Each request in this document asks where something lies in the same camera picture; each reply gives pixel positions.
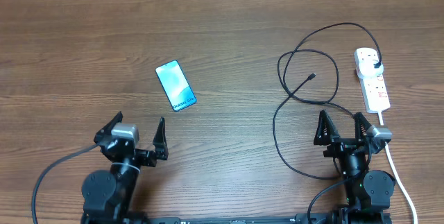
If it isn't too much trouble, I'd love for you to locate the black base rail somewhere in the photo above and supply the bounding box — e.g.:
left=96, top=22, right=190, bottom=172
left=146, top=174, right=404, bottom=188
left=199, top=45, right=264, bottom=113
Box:
left=148, top=212, right=334, bottom=224

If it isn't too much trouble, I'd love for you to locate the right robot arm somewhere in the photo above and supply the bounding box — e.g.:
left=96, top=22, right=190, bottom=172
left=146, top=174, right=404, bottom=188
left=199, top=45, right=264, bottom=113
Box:
left=314, top=110, right=396, bottom=224

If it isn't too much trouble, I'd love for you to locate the white round charger plug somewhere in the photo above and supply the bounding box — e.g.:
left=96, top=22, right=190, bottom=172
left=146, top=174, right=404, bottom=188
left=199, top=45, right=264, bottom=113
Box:
left=356, top=60, right=384, bottom=79

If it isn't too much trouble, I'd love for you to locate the blue screen smartphone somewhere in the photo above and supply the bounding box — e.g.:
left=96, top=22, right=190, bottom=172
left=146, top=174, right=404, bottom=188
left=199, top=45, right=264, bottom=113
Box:
left=155, top=60, right=197, bottom=112

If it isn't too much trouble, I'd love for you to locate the white power strip cord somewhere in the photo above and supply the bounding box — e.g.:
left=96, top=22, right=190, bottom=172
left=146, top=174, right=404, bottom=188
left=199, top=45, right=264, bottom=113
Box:
left=377, top=111, right=419, bottom=224

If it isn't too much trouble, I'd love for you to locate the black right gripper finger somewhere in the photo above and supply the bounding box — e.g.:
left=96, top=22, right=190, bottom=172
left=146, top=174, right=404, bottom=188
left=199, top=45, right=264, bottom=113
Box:
left=353, top=112, right=372, bottom=141
left=314, top=110, right=340, bottom=146

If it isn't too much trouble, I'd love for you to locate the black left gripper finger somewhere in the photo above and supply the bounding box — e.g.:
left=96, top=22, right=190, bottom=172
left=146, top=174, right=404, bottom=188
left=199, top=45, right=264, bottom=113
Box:
left=94, top=112, right=123, bottom=144
left=153, top=117, right=169, bottom=160

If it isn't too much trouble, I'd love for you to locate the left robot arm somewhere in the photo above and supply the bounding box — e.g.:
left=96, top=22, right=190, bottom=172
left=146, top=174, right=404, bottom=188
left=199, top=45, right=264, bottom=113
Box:
left=81, top=112, right=169, bottom=223

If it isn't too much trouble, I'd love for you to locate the white power strip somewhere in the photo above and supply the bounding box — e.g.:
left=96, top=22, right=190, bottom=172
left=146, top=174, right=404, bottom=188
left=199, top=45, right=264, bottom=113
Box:
left=354, top=47, right=391, bottom=113

